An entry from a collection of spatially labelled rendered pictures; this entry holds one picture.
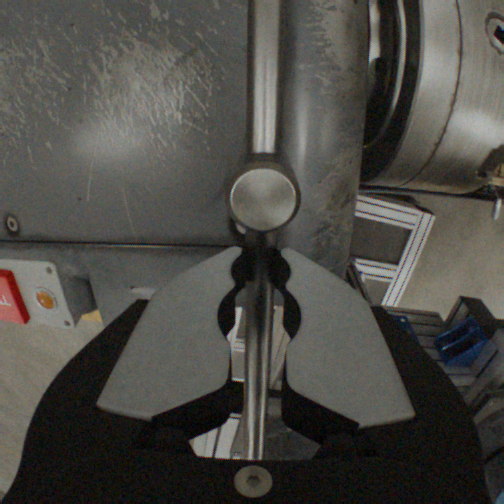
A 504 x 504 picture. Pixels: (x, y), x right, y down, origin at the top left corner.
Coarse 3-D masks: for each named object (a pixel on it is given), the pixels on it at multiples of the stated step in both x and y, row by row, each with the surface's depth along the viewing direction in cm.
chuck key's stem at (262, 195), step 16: (240, 160) 10; (256, 160) 9; (272, 160) 9; (288, 160) 11; (240, 176) 9; (256, 176) 9; (272, 176) 9; (288, 176) 9; (240, 192) 9; (256, 192) 9; (272, 192) 9; (288, 192) 9; (240, 208) 9; (256, 208) 9; (272, 208) 9; (288, 208) 9; (240, 224) 10; (256, 224) 10; (272, 224) 10
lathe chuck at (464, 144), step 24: (456, 0) 15; (480, 0) 15; (480, 24) 15; (480, 48) 16; (480, 72) 17; (456, 96) 19; (480, 96) 18; (456, 120) 20; (480, 120) 20; (456, 144) 22; (480, 144) 22; (432, 168) 26; (456, 168) 25; (456, 192) 31
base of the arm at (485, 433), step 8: (488, 416) 50; (496, 416) 48; (480, 424) 50; (488, 424) 48; (496, 424) 48; (480, 432) 49; (488, 432) 47; (496, 432) 46; (480, 440) 48; (488, 440) 46; (496, 440) 45; (488, 448) 45; (496, 448) 44; (488, 456) 44
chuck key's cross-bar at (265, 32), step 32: (256, 0) 8; (256, 32) 8; (256, 64) 9; (256, 96) 9; (256, 128) 10; (256, 256) 12; (256, 288) 12; (256, 320) 13; (256, 352) 13; (256, 384) 14; (256, 416) 14; (256, 448) 15
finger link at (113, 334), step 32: (128, 320) 8; (96, 352) 7; (64, 384) 6; (96, 384) 6; (32, 416) 5; (64, 416) 5; (96, 416) 5; (32, 448) 4; (64, 448) 4; (96, 448) 5; (128, 448) 5; (32, 480) 4
